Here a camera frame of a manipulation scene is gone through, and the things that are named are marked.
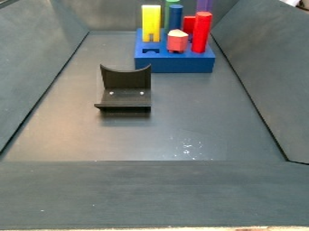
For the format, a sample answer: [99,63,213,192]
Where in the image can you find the purple star prism block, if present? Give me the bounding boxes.
[195,0,214,12]

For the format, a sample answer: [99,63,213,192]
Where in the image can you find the yellow arch block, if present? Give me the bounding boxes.
[142,5,160,42]

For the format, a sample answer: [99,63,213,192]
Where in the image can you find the tall red hexagonal peg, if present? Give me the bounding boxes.
[191,12,213,53]

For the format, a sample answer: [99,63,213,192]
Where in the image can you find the black L-shaped fixture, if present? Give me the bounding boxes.
[94,66,151,110]

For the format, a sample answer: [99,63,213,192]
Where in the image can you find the green cylinder peg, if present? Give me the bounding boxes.
[163,0,180,31]

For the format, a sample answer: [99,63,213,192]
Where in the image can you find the blue cylinder peg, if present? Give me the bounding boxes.
[167,5,183,31]

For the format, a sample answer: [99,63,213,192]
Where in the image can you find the pink-red pentagon block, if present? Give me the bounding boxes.
[167,29,189,53]

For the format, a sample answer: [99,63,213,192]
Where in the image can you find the blue peg board base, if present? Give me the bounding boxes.
[134,29,217,73]

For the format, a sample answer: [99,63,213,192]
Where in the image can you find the short red rounded block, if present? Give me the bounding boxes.
[183,16,195,34]

